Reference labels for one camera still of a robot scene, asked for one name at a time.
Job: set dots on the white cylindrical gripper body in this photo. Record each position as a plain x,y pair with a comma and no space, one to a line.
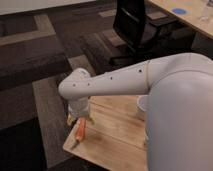
78,108

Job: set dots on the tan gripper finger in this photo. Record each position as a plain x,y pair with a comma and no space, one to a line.
70,119
89,118

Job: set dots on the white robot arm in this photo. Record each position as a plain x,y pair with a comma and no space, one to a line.
179,120

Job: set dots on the white cup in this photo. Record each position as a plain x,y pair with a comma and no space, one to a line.
142,106

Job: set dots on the black office chair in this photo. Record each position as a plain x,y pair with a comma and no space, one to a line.
140,32

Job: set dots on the blue round disc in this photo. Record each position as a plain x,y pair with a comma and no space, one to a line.
179,11

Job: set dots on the wooden background desk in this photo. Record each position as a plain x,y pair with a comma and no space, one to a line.
193,12

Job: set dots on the clear glass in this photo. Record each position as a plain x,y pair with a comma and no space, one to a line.
207,11

